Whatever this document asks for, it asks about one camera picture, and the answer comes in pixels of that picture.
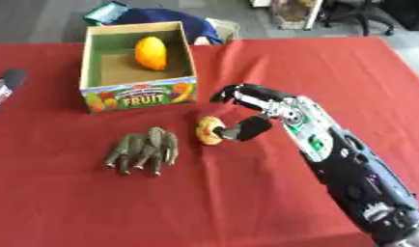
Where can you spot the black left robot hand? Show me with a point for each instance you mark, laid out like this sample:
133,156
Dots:
9,83

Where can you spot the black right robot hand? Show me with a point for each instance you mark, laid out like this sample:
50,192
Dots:
258,95

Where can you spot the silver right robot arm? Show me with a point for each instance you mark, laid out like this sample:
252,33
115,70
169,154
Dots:
342,154

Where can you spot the tan cardboard box green inside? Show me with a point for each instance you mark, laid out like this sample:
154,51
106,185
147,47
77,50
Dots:
137,67

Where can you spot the yellow round toy fruit slice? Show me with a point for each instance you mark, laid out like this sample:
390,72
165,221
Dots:
208,130

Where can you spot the white framed cabinet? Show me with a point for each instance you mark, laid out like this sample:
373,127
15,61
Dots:
294,13

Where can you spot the orange toy mango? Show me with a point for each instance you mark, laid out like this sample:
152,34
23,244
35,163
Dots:
150,53

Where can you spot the dark blue bag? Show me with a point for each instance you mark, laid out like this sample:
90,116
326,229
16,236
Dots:
168,22

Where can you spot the teal packet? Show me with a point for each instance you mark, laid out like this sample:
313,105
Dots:
105,13

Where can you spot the grey toy elephant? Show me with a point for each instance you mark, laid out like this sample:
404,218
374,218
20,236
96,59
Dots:
146,148

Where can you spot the black office chair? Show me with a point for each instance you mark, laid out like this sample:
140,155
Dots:
359,14

